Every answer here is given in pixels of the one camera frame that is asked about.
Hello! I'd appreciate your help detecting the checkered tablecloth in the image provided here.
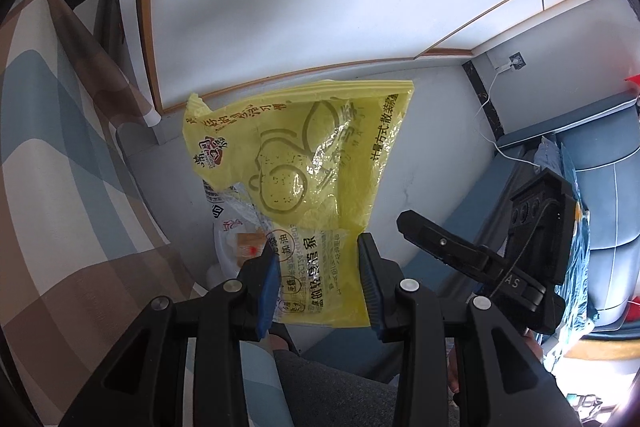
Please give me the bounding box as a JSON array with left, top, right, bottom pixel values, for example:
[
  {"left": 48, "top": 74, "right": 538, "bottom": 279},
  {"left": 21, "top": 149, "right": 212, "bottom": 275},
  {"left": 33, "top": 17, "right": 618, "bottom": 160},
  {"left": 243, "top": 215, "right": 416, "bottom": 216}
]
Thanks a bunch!
[{"left": 0, "top": 0, "right": 288, "bottom": 427}]

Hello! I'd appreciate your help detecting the white trash bin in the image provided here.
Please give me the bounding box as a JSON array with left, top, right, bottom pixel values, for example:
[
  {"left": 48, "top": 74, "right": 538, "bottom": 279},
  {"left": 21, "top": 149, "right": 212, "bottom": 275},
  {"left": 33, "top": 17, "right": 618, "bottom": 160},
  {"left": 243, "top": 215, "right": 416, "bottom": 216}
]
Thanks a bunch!
[{"left": 207, "top": 202, "right": 281, "bottom": 295}]

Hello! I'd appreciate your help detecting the blue bed frame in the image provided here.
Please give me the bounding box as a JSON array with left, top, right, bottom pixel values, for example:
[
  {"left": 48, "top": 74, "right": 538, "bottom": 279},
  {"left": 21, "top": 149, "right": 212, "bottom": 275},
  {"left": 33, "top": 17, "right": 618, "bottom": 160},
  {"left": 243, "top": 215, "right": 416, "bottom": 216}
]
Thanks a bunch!
[{"left": 300, "top": 92, "right": 640, "bottom": 388}]

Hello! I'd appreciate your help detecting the black marble trim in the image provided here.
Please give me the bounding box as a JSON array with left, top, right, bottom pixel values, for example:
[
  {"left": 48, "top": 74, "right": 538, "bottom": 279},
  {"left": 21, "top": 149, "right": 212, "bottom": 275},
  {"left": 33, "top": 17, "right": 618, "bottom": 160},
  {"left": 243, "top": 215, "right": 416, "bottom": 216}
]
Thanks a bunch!
[{"left": 462, "top": 59, "right": 503, "bottom": 142}]

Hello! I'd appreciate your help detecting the yellow plastic bag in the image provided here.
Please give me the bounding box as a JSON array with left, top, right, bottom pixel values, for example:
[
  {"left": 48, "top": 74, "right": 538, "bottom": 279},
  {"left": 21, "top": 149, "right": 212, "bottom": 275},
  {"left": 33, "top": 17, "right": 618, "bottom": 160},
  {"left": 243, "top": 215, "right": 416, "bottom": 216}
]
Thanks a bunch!
[{"left": 181, "top": 79, "right": 416, "bottom": 330}]

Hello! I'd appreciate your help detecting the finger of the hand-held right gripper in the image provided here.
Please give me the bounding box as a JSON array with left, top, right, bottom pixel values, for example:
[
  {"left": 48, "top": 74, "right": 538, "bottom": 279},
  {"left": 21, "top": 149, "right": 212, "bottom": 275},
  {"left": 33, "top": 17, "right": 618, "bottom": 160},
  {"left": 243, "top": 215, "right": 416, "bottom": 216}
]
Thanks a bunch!
[{"left": 396, "top": 208, "right": 512, "bottom": 285}]

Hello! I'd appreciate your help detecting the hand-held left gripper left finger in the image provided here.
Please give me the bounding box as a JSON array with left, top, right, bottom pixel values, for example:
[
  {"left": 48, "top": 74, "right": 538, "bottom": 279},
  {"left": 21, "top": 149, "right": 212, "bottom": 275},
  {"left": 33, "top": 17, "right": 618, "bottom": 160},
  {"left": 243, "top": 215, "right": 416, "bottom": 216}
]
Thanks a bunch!
[{"left": 59, "top": 243, "right": 281, "bottom": 427}]

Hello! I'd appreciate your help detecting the person's right leg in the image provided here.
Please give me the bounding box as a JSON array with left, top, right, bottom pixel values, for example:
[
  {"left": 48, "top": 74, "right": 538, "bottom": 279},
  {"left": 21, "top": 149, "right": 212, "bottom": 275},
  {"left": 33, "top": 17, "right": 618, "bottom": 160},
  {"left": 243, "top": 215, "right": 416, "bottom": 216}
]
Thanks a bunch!
[{"left": 272, "top": 349, "right": 461, "bottom": 427}]

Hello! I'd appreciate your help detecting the white charger cable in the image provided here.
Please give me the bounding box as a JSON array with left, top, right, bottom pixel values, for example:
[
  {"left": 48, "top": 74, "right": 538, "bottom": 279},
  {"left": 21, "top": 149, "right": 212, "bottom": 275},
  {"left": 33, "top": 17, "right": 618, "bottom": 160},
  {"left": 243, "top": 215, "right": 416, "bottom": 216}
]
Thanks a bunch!
[{"left": 472, "top": 62, "right": 543, "bottom": 168}]

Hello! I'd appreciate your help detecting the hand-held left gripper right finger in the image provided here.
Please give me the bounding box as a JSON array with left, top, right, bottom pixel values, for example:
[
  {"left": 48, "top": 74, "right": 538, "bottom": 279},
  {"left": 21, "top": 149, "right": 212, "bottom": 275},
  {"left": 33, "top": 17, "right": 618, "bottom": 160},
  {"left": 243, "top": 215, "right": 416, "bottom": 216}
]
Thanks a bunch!
[{"left": 356, "top": 232, "right": 568, "bottom": 427}]

